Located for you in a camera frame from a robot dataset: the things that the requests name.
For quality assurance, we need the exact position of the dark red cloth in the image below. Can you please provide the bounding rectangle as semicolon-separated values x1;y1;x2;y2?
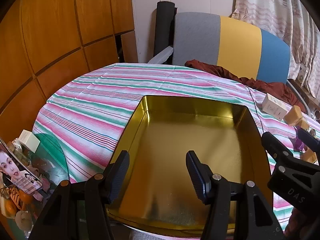
185;59;307;110

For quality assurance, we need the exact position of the green glass side table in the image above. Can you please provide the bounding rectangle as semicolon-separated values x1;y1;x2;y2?
0;133;72;240

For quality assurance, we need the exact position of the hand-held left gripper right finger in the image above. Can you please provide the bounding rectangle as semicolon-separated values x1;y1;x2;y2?
185;150;285;240

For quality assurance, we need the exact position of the grey chair frame bar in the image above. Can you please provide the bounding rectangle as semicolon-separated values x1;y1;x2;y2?
287;79;313;113

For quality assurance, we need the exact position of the small cream box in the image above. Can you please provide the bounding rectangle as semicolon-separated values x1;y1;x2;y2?
19;129;41;153

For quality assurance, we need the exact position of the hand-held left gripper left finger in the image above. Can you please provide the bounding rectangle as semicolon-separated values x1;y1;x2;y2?
29;150;130;240

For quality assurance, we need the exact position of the wooden wardrobe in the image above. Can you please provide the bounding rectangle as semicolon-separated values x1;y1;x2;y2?
0;0;139;135

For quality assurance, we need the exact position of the white printed box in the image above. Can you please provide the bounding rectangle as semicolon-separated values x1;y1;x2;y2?
299;62;310;85

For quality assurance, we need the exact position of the tan sponge block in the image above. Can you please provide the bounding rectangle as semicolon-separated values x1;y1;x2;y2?
285;105;303;126

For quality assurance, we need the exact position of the white plastic piece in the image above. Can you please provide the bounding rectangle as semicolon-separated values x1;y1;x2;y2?
147;45;174;64

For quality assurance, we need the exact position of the orange patterned item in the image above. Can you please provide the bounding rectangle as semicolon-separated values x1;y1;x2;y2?
1;185;33;210

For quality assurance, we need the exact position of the black rolled mat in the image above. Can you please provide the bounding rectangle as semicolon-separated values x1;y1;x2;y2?
153;1;177;60

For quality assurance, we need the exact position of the gold tin box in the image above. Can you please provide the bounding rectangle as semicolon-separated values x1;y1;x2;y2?
105;95;274;237

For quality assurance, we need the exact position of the white carton box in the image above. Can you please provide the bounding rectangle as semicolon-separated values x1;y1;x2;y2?
262;93;287;121

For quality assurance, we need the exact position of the yellow brown snack wrapper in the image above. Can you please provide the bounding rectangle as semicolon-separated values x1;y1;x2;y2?
301;149;318;164

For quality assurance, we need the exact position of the purple packet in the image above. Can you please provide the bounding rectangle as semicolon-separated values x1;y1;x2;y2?
295;126;307;152

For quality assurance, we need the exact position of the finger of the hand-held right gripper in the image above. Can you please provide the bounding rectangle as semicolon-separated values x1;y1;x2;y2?
262;132;295;165
297;128;320;155

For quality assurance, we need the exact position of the striped tablecloth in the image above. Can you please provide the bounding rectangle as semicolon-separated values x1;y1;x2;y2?
32;62;318;230

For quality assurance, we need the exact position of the grey yellow blue chair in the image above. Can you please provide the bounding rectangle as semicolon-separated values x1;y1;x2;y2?
172;12;291;84

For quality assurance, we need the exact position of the magazine with woman's face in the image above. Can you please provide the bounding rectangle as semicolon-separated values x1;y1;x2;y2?
0;137;43;195

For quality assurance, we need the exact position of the patterned beige curtain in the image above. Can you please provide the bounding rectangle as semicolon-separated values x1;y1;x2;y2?
230;0;320;98

